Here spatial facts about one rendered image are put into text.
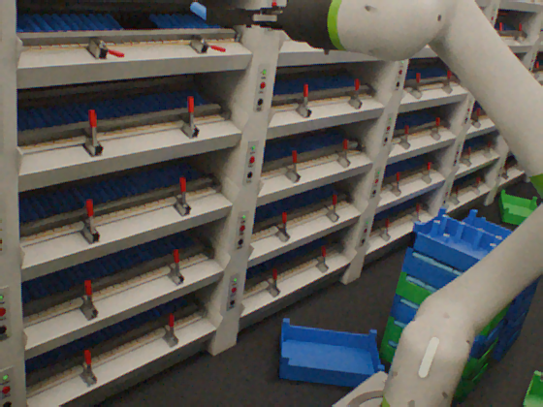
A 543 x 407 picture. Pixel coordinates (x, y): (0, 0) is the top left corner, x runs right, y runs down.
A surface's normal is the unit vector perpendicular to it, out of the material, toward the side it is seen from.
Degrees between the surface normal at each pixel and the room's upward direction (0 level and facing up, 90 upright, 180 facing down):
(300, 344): 0
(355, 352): 0
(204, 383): 0
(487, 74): 85
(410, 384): 88
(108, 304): 21
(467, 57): 92
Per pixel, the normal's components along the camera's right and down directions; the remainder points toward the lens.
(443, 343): 0.17, -0.80
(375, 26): -0.57, 0.28
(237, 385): 0.15, -0.91
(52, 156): 0.40, -0.72
